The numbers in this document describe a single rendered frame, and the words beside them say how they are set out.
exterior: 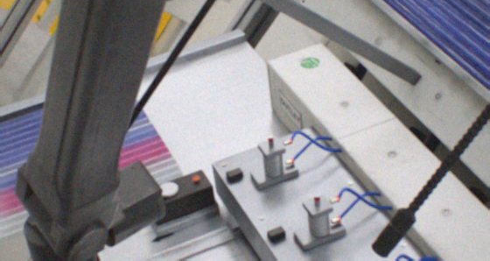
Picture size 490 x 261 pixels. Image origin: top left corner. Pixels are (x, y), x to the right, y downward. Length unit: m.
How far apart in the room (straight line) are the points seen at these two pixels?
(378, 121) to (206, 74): 0.34
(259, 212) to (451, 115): 0.24
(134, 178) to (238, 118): 0.42
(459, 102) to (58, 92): 0.55
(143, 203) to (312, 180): 0.26
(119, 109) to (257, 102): 0.65
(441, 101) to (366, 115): 0.10
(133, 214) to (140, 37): 0.31
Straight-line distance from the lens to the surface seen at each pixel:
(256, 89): 1.34
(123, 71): 0.63
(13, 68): 2.57
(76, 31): 0.60
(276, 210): 1.06
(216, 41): 1.43
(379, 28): 1.21
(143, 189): 0.88
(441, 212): 1.02
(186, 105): 1.33
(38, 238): 0.87
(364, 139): 1.11
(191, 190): 1.12
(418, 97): 1.13
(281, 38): 3.74
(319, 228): 1.00
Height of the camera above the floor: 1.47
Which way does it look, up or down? 15 degrees down
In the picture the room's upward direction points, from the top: 35 degrees clockwise
